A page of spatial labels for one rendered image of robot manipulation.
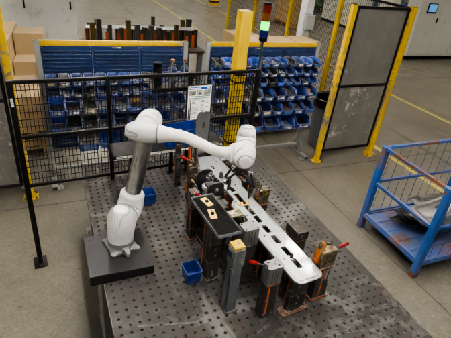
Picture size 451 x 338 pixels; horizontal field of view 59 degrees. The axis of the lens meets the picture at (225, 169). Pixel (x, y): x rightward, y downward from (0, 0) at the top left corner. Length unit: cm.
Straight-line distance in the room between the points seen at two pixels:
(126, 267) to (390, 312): 154
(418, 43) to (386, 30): 787
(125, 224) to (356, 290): 144
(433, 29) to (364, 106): 806
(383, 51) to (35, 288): 453
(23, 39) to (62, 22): 224
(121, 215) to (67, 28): 669
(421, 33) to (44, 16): 983
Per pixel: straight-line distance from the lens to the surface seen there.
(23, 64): 629
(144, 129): 213
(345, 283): 267
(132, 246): 253
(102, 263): 246
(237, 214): 232
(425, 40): 1339
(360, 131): 577
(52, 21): 873
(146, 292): 238
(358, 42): 512
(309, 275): 216
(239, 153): 192
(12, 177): 439
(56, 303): 335
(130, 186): 250
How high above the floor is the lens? 245
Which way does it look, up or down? 30 degrees down
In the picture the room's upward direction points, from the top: 7 degrees clockwise
